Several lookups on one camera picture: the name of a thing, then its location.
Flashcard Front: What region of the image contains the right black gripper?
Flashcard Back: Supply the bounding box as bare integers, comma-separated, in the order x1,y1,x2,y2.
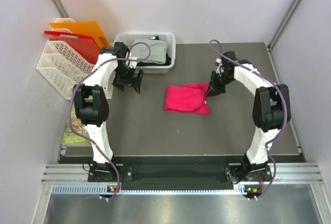
204,71,234,98

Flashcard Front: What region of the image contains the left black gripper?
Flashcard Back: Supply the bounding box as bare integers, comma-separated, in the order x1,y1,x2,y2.
112,64,143,94

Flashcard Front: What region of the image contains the pink t shirt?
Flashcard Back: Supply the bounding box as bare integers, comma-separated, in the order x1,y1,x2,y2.
163,83,210,115

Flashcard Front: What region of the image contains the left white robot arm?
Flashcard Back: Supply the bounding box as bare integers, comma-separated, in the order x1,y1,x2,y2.
70,42,143,181

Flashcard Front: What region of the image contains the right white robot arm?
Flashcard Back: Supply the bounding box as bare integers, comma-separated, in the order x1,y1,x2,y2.
205,51,291,181

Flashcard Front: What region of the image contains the white laundry basket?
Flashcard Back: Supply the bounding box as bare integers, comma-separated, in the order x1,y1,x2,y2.
114,32,176,73

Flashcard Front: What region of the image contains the grey t shirt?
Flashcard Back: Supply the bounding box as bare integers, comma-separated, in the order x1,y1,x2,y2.
131,39,167,65

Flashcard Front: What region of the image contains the black t shirt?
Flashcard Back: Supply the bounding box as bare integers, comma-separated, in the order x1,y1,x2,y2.
138,36,171,66

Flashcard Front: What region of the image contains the red folder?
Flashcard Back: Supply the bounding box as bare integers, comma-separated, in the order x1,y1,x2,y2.
44,31,100,65

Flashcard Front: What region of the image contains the orange folder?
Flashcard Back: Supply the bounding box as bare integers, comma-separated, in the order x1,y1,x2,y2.
50,21,111,49

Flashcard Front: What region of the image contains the green treehouse book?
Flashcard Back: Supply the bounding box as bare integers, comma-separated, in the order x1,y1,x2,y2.
61,104,92,146

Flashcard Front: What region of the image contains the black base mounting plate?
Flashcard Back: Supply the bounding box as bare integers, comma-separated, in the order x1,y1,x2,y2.
87,155,272,191

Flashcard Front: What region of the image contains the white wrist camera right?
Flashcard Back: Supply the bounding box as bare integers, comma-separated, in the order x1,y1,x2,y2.
215,58,224,74

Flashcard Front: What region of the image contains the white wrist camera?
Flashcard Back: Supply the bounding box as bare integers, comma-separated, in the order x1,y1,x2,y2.
127,57,140,69
215,58,224,74

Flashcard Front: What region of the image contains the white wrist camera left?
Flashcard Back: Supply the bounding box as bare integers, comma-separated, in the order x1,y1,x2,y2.
127,57,140,69

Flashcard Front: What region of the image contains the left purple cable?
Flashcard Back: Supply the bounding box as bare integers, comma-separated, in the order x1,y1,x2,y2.
69,42,152,200

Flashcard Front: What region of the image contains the purple cable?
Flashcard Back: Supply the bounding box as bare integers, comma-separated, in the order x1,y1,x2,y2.
208,39,289,200
69,42,152,200

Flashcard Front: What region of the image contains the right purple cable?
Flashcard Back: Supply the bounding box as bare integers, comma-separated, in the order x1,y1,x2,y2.
208,39,289,200

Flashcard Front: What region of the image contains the aluminium frame rail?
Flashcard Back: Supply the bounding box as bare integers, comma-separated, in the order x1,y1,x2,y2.
41,163,323,196

